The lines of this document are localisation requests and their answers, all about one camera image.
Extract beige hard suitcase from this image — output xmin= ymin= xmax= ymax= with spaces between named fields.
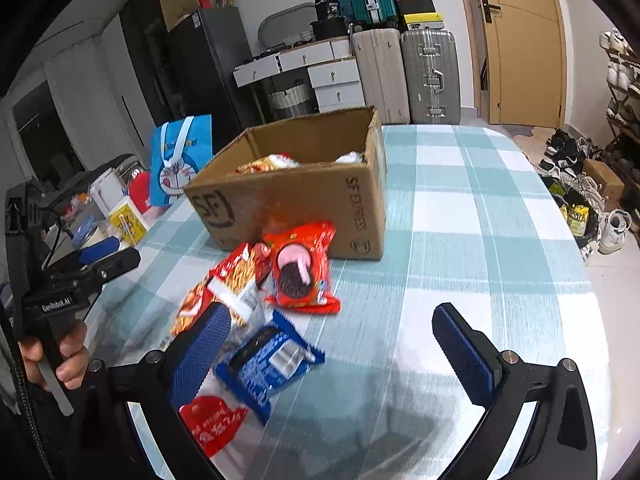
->
xmin=352 ymin=28 xmax=411 ymax=125

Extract oval mirror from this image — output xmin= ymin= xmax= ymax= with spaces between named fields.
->
xmin=257 ymin=2 xmax=317 ymax=50

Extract yellow drink carton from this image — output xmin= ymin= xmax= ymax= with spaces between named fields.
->
xmin=108 ymin=196 xmax=149 ymax=246

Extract white kettle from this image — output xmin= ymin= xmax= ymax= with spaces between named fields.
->
xmin=89 ymin=168 xmax=126 ymax=218

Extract stacked shoe boxes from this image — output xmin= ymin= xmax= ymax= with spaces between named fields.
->
xmin=395 ymin=0 xmax=445 ymax=30

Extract black refrigerator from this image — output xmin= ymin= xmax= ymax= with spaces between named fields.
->
xmin=168 ymin=6 xmax=260 ymax=151

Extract orange noodle snack bag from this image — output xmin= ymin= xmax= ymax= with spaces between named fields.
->
xmin=170 ymin=243 xmax=271 ymax=337

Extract silver hard suitcase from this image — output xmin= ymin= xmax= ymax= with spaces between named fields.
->
xmin=401 ymin=29 xmax=461 ymax=125

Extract checkered teal tablecloth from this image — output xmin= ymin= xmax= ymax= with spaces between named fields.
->
xmin=81 ymin=122 xmax=612 ymax=480

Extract blue Doraemon tote bag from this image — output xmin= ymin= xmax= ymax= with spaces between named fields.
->
xmin=150 ymin=115 xmax=214 ymax=207

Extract red packet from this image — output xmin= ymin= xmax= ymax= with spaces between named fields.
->
xmin=128 ymin=170 xmax=151 ymax=214

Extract person's left hand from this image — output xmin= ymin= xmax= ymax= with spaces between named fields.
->
xmin=18 ymin=320 xmax=90 ymax=391

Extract red white balloon glue bag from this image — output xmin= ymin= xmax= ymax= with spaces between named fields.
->
xmin=179 ymin=396 xmax=248 ymax=458

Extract brown SF cardboard box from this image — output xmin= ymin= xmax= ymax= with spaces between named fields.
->
xmin=184 ymin=107 xmax=386 ymax=260

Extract white drawer desk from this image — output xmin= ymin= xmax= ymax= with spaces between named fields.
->
xmin=233 ymin=37 xmax=366 ymax=119

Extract white noodle snack bag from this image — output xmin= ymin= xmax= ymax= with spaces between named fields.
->
xmin=235 ymin=153 xmax=300 ymax=174

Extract shoe rack with shoes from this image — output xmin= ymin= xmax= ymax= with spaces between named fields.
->
xmin=599 ymin=28 xmax=639 ymax=183

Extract wooden door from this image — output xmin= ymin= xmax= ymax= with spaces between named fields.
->
xmin=463 ymin=0 xmax=566 ymax=128

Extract white sneaker on floor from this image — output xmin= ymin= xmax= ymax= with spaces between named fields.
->
xmin=598 ymin=209 xmax=632 ymax=255

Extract small cardboard box on floor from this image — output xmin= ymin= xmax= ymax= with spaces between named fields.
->
xmin=584 ymin=159 xmax=625 ymax=212

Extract woven laundry basket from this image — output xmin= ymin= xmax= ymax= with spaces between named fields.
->
xmin=267 ymin=80 xmax=316 ymax=120

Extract red Oreo snack bag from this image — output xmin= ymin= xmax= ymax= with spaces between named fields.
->
xmin=264 ymin=221 xmax=341 ymax=315

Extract blue Oreo cookie pack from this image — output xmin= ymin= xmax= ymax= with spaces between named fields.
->
xmin=215 ymin=311 xmax=326 ymax=426

